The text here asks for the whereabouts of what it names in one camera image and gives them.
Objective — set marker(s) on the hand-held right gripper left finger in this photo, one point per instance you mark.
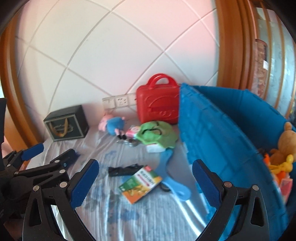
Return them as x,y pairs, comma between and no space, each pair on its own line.
85,180

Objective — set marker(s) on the light blue striped bedsheet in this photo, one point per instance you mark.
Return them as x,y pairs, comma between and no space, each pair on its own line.
138,220

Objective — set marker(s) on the light blue plastic paddle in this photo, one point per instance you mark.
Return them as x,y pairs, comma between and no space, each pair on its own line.
171,180

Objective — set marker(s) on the black folding umbrella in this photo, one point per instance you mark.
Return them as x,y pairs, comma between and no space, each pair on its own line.
122,171

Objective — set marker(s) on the white wall switch panel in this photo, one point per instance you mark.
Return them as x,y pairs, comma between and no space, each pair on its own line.
108,103

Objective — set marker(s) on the pink tissue packet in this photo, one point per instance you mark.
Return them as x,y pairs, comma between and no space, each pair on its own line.
131,131

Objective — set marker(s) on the pink flat packet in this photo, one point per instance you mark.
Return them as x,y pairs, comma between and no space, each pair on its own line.
286,187

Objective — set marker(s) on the rolled patterned fabric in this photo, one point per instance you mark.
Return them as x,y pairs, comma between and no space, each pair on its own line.
261,58

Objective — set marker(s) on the pink pig plush orange shirt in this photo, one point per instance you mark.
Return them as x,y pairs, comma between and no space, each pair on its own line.
278,177

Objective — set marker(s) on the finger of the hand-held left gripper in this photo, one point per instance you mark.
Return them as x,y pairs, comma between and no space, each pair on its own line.
33,150
67,157

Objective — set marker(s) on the pink pig plush blue shirt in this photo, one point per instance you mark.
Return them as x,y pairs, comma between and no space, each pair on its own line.
114,124

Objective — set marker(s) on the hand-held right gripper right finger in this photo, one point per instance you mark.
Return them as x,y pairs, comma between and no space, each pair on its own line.
207,183

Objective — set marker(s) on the blue plastic crate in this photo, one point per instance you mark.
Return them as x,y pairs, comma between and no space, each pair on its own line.
219,129

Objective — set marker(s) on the red toy suitcase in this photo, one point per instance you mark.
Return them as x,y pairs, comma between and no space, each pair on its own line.
157,104

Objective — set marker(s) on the green cloth hat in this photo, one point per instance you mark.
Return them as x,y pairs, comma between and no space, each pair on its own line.
166,134

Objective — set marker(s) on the frosted glass wooden partition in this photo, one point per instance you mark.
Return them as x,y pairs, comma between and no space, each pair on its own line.
279,69

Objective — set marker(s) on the white five-hole wall socket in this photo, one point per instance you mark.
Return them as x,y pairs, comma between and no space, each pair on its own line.
121,101

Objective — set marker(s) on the orange green medicine box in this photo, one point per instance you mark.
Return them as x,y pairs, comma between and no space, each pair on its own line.
141,185

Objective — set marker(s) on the flat white box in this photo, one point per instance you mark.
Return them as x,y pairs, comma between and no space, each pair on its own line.
153,148

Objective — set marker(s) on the white wall socket panel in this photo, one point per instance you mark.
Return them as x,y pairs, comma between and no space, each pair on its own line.
132,98

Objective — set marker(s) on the curved wooden frame post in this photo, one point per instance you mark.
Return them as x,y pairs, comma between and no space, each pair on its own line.
13,81
231,46

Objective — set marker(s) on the brown teddy bear plush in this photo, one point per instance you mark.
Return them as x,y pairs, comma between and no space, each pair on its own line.
285,143

